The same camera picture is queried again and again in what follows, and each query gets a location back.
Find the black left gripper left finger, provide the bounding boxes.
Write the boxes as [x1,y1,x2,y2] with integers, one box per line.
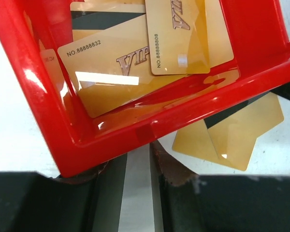
[0,154,127,232]

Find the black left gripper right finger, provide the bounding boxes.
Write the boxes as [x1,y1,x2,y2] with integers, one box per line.
[149,141,290,232]

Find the gold card with stripe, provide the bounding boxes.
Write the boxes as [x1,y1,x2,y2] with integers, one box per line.
[70,0,145,41]

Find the red plastic bin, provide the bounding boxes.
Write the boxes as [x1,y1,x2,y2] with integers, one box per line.
[0,0,290,177]

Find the gold VIP card small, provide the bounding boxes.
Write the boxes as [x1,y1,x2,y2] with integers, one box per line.
[145,0,234,76]

